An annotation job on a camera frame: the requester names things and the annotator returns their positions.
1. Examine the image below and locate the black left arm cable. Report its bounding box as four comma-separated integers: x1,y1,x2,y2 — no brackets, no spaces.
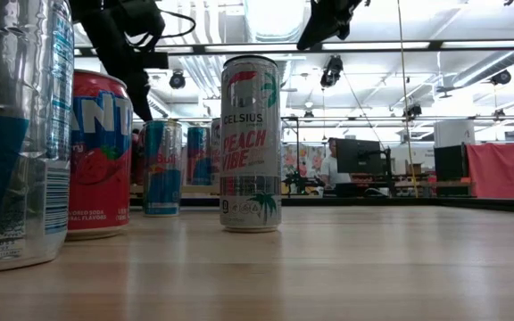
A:
158,9,197,39

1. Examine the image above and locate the red Fanta strawberry can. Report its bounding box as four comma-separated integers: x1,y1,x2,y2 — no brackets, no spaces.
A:
67,69,134,242

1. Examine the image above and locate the black monitor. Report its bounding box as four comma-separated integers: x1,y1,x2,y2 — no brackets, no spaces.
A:
434,144,468,182
335,137,386,176

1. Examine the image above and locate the blue silver Red Bull can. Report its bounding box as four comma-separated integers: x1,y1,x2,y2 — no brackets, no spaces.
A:
143,119,183,218

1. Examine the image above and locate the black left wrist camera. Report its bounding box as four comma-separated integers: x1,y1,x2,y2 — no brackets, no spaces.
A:
120,0,167,37

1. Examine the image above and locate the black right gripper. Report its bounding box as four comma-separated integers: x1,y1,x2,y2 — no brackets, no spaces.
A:
295,0,366,52

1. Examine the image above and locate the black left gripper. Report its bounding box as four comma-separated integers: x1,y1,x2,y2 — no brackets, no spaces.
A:
69,0,170,123

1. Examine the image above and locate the floral patterned curtain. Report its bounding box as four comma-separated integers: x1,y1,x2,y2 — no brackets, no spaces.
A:
282,142,329,195

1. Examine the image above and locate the silver sugar-free Red Bull can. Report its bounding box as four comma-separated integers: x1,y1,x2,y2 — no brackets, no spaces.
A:
187,127,212,187
0,0,76,275

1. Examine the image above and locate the black ceiling camera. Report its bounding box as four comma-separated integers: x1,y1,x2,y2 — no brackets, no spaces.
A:
169,70,187,90
319,55,345,89
402,103,423,119
490,70,512,86

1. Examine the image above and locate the person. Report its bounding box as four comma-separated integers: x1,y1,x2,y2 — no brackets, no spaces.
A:
319,136,352,197

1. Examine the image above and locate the white tank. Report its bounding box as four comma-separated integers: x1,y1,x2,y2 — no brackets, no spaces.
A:
434,119,477,148

